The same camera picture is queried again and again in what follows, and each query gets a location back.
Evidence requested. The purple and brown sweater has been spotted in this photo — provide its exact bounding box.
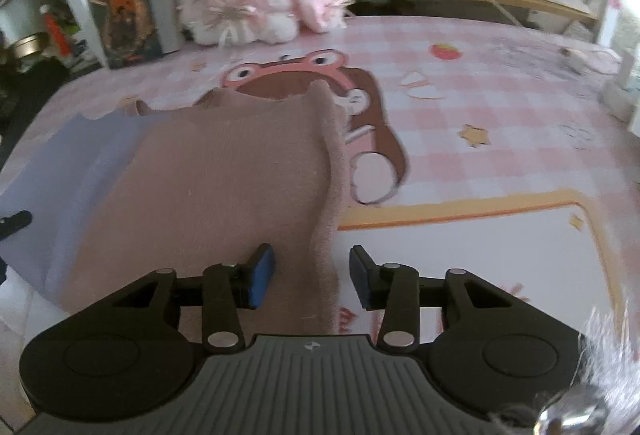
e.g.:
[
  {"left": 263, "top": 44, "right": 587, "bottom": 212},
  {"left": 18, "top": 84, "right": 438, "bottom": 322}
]
[{"left": 1, "top": 82, "right": 348, "bottom": 335}]

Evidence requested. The pink checkered cartoon table mat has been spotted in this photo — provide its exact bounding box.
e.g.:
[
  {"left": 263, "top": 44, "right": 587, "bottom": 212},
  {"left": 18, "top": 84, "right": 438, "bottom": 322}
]
[{"left": 0, "top": 13, "right": 640, "bottom": 435}]

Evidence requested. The metal bowl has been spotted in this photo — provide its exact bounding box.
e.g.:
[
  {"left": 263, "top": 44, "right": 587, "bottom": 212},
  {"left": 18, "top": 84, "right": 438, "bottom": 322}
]
[{"left": 8, "top": 32, "right": 50, "bottom": 64}]

